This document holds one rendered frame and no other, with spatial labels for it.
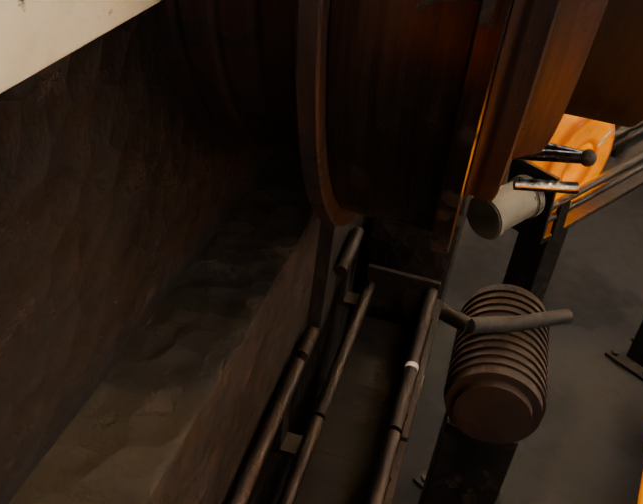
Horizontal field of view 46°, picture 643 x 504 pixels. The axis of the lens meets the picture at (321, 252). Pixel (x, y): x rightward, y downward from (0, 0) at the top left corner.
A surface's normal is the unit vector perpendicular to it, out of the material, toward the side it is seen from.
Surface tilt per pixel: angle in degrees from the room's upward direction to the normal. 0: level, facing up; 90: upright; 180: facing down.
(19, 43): 90
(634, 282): 0
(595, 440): 0
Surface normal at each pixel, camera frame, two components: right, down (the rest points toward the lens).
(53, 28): 0.96, 0.25
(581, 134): 0.62, 0.50
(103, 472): 0.11, -0.81
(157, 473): 0.47, -0.66
